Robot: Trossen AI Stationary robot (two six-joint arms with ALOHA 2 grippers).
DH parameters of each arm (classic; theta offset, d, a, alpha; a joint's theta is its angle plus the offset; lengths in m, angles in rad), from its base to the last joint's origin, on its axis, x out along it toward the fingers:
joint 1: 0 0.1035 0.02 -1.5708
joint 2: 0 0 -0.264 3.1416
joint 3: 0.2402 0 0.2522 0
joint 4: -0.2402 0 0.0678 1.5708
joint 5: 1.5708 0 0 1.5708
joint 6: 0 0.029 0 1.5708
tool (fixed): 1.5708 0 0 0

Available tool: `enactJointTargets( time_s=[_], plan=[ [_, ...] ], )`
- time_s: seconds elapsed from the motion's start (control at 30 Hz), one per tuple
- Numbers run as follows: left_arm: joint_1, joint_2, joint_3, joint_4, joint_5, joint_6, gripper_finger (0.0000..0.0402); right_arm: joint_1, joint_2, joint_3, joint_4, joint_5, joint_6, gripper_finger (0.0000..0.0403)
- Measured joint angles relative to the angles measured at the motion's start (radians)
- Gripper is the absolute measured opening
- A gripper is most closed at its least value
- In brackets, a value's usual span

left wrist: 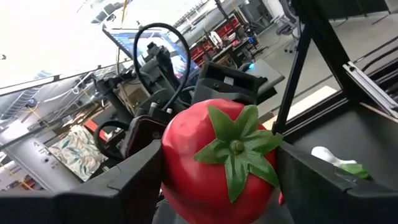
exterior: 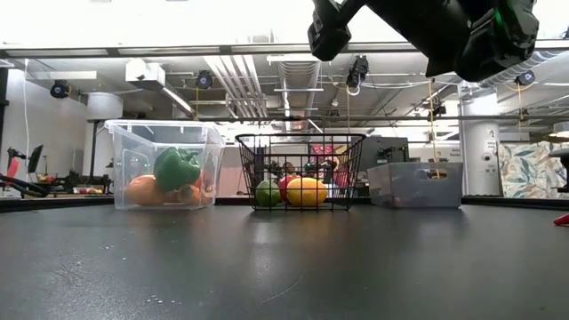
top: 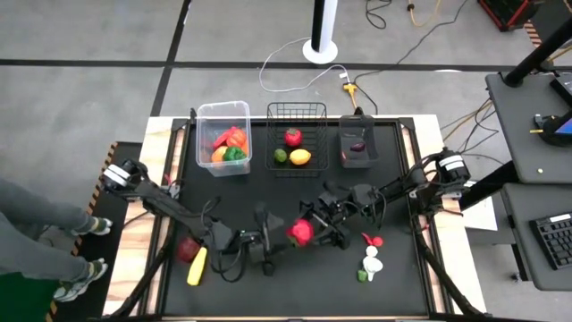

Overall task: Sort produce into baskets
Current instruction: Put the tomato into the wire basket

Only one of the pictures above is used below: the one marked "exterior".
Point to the red chili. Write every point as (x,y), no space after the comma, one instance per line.
(562,220)

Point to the yellow lemon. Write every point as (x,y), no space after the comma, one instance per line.
(306,192)

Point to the green lime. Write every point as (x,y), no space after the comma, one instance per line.
(267,194)

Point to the red bell pepper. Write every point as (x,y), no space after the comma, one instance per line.
(201,181)

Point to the green bell pepper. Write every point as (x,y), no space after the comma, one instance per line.
(175,171)

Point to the orange bell pepper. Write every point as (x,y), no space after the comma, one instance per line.
(143,191)

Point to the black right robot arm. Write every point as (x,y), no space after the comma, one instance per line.
(400,22)

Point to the white round column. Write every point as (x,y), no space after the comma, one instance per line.
(104,106)
(480,142)

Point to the black machine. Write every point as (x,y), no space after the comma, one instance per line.
(384,149)

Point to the grey plastic bin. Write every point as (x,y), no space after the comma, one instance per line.
(400,186)

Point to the person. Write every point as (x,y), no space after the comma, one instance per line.
(289,169)

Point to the black table mat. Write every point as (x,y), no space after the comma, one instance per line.
(266,266)

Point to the white ceiling light fixture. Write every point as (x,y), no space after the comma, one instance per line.
(142,73)

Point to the clear plastic bin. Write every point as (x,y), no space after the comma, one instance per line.
(133,146)

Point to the black monitor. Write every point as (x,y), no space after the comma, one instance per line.
(34,157)

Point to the round black ceiling camera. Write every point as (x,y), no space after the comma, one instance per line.
(525,77)
(60,89)
(204,80)

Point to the black hanging camera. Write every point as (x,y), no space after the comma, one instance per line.
(358,71)

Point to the grey ventilation duct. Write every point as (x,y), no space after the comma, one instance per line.
(298,75)

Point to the grey horizontal frame beam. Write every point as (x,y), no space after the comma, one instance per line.
(178,50)

